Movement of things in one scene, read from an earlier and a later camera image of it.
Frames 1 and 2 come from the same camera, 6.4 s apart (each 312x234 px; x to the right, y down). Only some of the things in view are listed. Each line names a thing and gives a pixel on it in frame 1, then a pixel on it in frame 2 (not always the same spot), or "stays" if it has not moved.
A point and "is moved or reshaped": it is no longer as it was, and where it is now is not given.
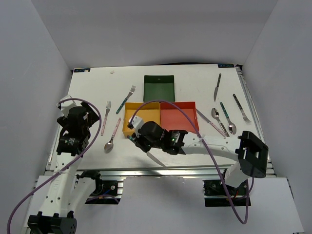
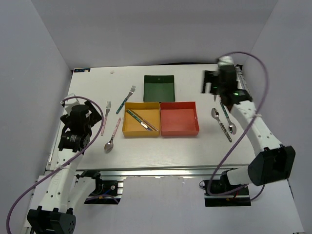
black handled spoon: (215, 114) stays
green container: (159, 87) stays
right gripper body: (145, 143) to (211, 77)
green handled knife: (154, 157) is moved or reshaped
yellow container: (149, 112) stays
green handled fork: (131, 91) stays
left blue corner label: (82, 70) stays
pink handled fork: (108, 108) stays
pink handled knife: (210, 123) is moved or reshaped
